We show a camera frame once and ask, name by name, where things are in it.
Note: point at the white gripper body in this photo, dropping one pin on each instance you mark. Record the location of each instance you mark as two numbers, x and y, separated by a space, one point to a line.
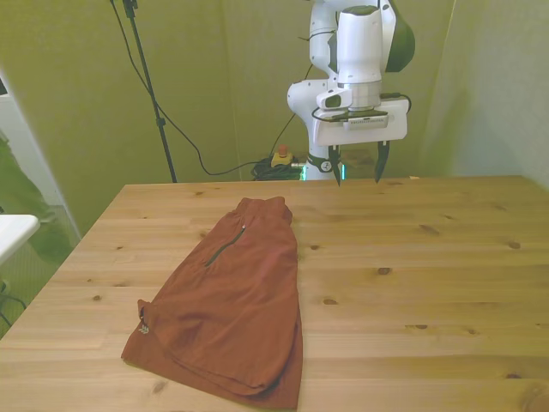
360 134

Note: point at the white tray edge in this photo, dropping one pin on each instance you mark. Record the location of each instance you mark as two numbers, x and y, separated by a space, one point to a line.
15 229

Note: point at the rust red shorts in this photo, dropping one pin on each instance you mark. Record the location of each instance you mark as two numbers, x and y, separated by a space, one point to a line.
231 300

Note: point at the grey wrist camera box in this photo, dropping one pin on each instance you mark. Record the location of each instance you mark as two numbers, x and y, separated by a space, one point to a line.
366 121

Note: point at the yellow emergency stop button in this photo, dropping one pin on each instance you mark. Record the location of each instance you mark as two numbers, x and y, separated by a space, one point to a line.
282 158

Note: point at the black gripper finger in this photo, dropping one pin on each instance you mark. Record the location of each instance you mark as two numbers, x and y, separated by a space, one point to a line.
336 165
381 161

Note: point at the white panel board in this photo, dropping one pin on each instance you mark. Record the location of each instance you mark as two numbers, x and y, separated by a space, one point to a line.
21 124

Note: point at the black tripod stand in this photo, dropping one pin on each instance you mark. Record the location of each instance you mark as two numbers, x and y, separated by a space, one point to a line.
148 81

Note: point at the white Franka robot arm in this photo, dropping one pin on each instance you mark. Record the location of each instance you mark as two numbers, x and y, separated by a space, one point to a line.
360 43

